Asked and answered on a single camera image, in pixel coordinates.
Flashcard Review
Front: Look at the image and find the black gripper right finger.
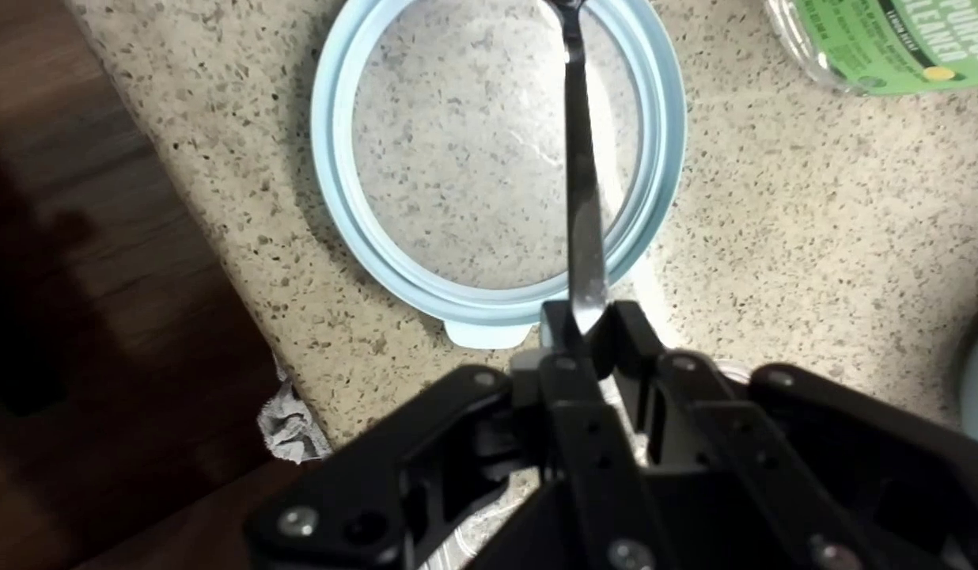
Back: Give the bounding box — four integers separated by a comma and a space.
589, 302, 978, 570

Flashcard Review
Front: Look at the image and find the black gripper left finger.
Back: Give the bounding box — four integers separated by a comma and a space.
247, 302, 659, 570

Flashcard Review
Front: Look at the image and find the metal spoon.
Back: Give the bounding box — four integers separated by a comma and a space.
545, 0, 608, 334

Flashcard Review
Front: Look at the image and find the blue rimmed plate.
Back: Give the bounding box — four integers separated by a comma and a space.
312, 0, 687, 348

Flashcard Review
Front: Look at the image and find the grey crumpled cloth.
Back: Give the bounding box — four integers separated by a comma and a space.
256, 382, 334, 467

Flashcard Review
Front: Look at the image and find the green label spray bottle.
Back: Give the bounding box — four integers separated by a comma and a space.
764, 0, 978, 95

